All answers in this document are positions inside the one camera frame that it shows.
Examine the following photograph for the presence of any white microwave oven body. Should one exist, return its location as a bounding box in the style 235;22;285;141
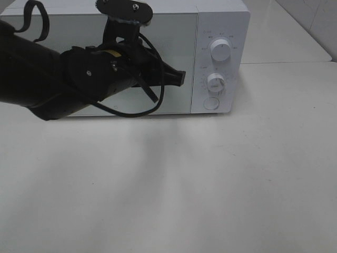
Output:
1;1;251;116

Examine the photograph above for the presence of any round white door button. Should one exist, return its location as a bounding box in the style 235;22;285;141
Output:
203;98;220;110

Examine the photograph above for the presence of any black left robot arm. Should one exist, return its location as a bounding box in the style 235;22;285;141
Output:
1;22;186;121

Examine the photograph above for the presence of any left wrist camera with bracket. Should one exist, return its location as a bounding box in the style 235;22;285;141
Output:
95;0;153;26

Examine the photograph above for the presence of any white timer knob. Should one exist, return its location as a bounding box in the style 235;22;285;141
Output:
207;73;226;93

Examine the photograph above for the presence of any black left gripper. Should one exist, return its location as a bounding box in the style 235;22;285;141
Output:
85;20;187;104

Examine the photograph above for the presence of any upper white power knob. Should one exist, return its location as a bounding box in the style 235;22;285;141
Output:
210;37;232;62

